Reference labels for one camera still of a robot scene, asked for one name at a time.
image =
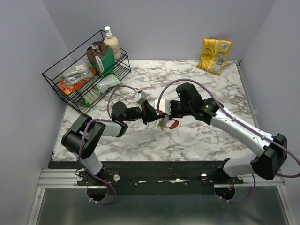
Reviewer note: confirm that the green white snack packet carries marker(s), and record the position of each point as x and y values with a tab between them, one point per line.
100	88

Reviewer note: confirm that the cream pump lotion bottle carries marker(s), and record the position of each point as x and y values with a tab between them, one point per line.
112	42

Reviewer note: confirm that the brown green bag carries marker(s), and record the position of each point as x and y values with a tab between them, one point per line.
103	56

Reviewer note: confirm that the black wire rack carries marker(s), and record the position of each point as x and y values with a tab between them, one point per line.
54	74

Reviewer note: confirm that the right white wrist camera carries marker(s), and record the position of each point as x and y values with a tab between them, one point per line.
162	107

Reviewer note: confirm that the clear plastic packet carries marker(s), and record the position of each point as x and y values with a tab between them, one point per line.
78	72

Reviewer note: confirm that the metal red key organizer plate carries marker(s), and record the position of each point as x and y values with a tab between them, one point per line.
166	124

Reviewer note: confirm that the yellow chips bag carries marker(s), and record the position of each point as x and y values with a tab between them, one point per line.
214	55

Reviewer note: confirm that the orange snack packet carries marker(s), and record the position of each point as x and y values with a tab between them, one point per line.
68	89

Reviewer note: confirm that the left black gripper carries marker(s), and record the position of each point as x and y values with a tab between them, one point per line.
148	113

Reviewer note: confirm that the aluminium rail frame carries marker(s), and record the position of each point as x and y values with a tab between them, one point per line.
58	201

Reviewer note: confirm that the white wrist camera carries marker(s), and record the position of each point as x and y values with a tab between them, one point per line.
140	97
162	107

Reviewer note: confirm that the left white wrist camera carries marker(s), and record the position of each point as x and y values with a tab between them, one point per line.
140	97

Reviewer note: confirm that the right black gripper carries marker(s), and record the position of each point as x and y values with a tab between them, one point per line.
173	115

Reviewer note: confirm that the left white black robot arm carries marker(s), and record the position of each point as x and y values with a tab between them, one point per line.
83	136

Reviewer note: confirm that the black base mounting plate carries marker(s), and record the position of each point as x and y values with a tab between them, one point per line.
156	178

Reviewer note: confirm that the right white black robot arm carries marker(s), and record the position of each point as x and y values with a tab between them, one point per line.
267	157

